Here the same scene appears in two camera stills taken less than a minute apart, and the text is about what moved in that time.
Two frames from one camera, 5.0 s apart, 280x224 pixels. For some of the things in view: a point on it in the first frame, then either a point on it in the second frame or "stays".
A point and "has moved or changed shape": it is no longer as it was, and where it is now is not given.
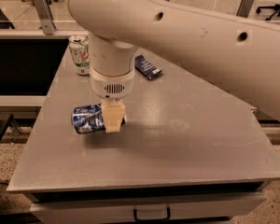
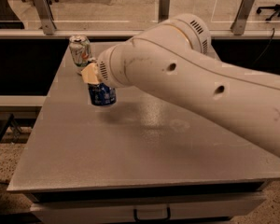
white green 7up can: (79, 49) stays
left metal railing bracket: (48, 25) stays
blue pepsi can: (90, 119) has moved or changed shape
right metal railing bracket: (245, 5) stays
